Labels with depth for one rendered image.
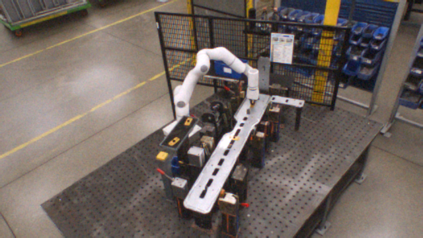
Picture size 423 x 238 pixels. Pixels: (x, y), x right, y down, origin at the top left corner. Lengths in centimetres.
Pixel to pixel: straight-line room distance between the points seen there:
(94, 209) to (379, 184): 274
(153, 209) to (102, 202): 42
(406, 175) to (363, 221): 82
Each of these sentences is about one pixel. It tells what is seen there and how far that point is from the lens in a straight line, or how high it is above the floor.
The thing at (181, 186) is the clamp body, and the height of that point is 106.
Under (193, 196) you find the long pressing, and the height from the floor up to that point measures 100.
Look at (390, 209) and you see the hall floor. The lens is 356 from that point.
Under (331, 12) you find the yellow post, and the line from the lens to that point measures 295.
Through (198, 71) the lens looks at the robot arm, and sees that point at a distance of 246.
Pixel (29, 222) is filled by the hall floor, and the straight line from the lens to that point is 383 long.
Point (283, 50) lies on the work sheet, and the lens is 311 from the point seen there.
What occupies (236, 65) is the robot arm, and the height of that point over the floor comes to 144.
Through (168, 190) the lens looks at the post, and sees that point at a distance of 241.
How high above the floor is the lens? 264
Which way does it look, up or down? 38 degrees down
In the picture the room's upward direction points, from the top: 5 degrees counter-clockwise
